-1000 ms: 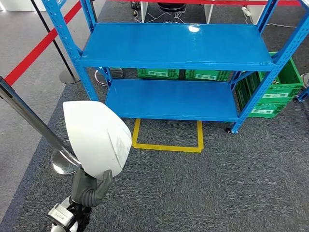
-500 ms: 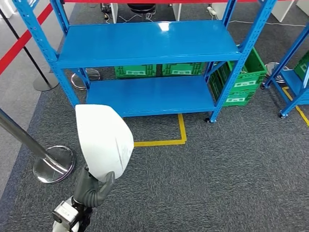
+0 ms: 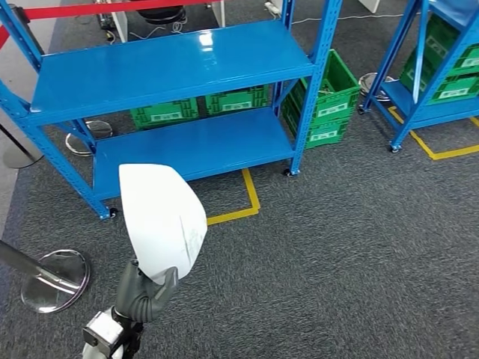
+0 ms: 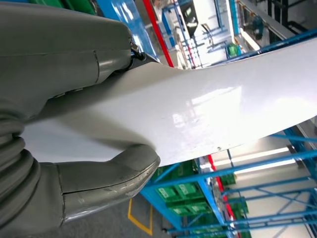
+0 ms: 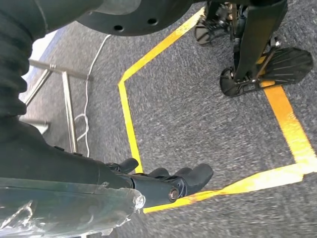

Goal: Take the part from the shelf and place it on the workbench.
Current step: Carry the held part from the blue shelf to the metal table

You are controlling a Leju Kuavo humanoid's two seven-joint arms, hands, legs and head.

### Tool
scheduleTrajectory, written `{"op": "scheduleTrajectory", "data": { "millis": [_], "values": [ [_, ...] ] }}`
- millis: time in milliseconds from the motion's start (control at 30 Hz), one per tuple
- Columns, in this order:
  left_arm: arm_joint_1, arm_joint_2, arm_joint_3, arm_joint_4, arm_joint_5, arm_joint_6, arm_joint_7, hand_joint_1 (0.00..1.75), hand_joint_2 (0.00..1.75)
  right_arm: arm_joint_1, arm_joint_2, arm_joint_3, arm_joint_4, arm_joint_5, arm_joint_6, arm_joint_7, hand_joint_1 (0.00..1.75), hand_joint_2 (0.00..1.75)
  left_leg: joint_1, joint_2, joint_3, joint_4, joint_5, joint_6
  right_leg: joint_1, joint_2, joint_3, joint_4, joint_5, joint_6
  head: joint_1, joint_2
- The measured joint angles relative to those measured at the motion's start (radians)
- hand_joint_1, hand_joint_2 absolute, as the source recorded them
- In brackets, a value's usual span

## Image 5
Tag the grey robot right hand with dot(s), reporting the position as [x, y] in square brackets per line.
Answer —
[49, 170]

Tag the stainless steel workbench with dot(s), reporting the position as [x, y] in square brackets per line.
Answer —
[69, 111]

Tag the yellow floor tape square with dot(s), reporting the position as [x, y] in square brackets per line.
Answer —
[126, 108]

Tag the dark round robot body plate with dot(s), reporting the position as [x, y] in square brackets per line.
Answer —
[136, 16]

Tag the black robot left leg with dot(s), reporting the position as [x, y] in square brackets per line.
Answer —
[217, 13]

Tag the black robot leg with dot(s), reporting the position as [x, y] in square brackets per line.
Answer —
[260, 33]
[217, 13]

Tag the black robot right leg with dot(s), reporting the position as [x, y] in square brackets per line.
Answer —
[260, 33]

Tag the black robot right foot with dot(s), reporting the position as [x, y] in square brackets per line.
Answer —
[284, 65]

